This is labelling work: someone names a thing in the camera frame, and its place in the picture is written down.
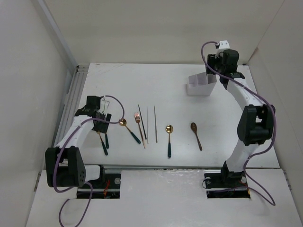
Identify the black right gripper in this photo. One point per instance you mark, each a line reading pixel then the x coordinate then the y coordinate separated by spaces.
pixel 211 58

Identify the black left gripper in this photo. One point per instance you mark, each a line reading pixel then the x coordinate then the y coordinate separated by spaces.
pixel 101 127

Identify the gold fork green handle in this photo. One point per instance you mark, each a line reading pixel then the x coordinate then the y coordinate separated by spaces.
pixel 107 141
pixel 103 144

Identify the gold spoon dark handle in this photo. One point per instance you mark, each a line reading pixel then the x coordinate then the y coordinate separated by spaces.
pixel 169 130

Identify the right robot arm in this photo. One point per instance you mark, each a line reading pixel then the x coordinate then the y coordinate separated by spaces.
pixel 256 123

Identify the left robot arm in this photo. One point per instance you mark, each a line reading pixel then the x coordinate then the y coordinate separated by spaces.
pixel 64 163

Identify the white divided utensil container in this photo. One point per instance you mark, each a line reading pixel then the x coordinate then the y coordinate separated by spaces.
pixel 201 84

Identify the rose gold fork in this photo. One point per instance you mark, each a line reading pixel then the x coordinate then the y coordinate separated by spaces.
pixel 137 120

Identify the dark slim chopstick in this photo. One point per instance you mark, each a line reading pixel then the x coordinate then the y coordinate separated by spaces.
pixel 142 122

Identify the thin silver chopstick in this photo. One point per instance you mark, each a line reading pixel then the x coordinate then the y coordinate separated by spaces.
pixel 147 125

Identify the grey metal chopstick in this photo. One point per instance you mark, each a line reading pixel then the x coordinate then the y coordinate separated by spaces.
pixel 155 125

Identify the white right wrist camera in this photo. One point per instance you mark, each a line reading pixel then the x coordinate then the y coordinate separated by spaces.
pixel 222 45

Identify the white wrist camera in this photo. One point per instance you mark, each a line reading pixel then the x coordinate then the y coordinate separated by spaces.
pixel 104 105
pixel 222 45

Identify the gold spoon green handle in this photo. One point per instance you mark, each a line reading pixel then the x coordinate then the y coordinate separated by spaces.
pixel 123 123

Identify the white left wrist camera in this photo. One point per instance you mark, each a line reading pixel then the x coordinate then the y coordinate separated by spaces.
pixel 104 105

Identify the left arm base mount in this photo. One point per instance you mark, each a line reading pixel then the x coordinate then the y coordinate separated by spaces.
pixel 107 186

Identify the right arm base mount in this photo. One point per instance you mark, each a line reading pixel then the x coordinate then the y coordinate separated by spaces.
pixel 220 186

